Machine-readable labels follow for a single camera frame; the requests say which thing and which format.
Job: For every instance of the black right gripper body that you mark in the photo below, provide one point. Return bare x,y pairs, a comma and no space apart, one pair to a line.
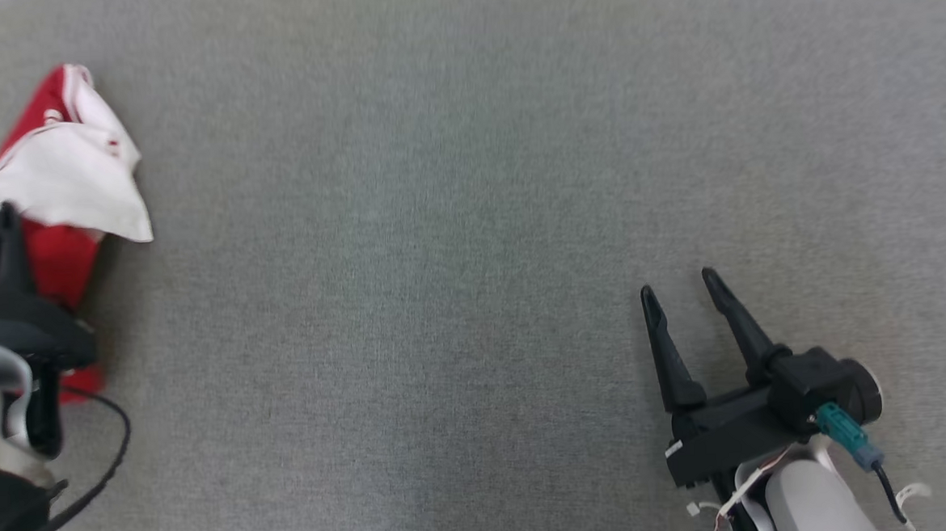
725,438

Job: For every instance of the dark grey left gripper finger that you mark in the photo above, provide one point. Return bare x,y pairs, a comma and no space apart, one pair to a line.
11,249

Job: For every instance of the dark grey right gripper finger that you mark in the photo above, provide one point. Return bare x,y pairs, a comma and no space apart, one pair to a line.
739,324
671,360

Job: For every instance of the red and white basketball jersey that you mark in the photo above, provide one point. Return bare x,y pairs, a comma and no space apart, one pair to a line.
71,173

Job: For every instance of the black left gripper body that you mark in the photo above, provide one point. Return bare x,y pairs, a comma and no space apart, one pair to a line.
15,326

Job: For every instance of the grey fabric sofa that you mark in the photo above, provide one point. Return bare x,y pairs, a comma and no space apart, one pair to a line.
438,219

